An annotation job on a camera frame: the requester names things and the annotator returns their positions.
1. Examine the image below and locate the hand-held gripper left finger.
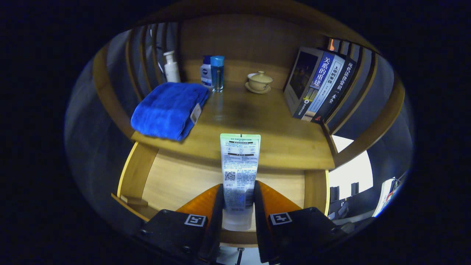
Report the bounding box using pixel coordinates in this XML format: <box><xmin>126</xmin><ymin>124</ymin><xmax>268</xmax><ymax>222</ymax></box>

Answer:
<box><xmin>134</xmin><ymin>183</ymin><xmax>225</xmax><ymax>265</ymax></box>

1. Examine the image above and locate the beige lidded teacup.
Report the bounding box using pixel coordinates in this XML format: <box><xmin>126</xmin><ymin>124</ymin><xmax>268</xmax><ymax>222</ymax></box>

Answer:
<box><xmin>245</xmin><ymin>71</ymin><xmax>273</xmax><ymax>94</ymax></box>

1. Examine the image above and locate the white side cabinet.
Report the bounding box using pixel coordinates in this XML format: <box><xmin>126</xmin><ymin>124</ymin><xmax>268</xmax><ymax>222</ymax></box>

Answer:
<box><xmin>329</xmin><ymin>135</ymin><xmax>374</xmax><ymax>201</ymax></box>

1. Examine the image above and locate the clear blue bottle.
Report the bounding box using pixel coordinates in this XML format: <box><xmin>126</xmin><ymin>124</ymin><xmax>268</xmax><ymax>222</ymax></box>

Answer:
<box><xmin>210</xmin><ymin>56</ymin><xmax>225</xmax><ymax>92</ymax></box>

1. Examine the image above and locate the black backdrop cloth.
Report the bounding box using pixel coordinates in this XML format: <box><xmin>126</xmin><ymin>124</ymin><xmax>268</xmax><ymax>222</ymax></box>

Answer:
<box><xmin>64</xmin><ymin>29</ymin><xmax>415</xmax><ymax>236</ymax></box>

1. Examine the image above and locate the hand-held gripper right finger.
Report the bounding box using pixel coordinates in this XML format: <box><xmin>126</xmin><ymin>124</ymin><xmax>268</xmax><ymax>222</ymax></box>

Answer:
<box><xmin>254</xmin><ymin>180</ymin><xmax>348</xmax><ymax>264</ymax></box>

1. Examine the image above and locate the dark spine book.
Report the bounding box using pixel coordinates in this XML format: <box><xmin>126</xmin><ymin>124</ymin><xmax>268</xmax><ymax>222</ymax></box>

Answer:
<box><xmin>312</xmin><ymin>57</ymin><xmax>357</xmax><ymax>124</ymax></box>

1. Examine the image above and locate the white spine book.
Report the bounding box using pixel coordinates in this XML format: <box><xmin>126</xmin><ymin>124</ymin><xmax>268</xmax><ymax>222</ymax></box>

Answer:
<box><xmin>302</xmin><ymin>55</ymin><xmax>346</xmax><ymax>122</ymax></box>

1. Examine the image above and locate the white pump bottle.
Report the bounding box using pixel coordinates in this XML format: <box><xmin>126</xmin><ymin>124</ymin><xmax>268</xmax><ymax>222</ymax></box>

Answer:
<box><xmin>163</xmin><ymin>50</ymin><xmax>181</xmax><ymax>83</ymax></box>

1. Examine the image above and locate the white shelf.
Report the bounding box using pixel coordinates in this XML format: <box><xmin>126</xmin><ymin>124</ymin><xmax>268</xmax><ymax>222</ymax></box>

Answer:
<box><xmin>372</xmin><ymin>178</ymin><xmax>403</xmax><ymax>218</ymax></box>

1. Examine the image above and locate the wooden countertop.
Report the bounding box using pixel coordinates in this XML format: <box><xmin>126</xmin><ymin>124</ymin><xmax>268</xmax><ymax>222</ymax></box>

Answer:
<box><xmin>131</xmin><ymin>79</ymin><xmax>335</xmax><ymax>170</ymax></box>

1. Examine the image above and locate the blue spine book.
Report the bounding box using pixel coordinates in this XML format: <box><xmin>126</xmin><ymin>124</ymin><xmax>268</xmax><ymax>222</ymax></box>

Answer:
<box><xmin>283</xmin><ymin>47</ymin><xmax>336</xmax><ymax>119</ymax></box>

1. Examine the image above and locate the blue folded towel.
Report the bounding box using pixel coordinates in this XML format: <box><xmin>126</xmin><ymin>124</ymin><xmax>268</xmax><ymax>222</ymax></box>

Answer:
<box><xmin>131</xmin><ymin>82</ymin><xmax>210</xmax><ymax>142</ymax></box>

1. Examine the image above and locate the white bottle with blue cap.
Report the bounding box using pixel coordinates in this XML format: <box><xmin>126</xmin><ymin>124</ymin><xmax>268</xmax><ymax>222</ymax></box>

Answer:
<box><xmin>200</xmin><ymin>55</ymin><xmax>213</xmax><ymax>87</ymax></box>

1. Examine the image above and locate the white squeeze tube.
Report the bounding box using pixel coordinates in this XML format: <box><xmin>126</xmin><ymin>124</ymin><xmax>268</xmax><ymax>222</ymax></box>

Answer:
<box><xmin>220</xmin><ymin>133</ymin><xmax>261</xmax><ymax>232</ymax></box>

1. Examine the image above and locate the wooden drawer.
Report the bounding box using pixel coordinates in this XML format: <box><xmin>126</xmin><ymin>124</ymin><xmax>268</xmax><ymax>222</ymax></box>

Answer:
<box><xmin>111</xmin><ymin>142</ymin><xmax>330</xmax><ymax>265</ymax></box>

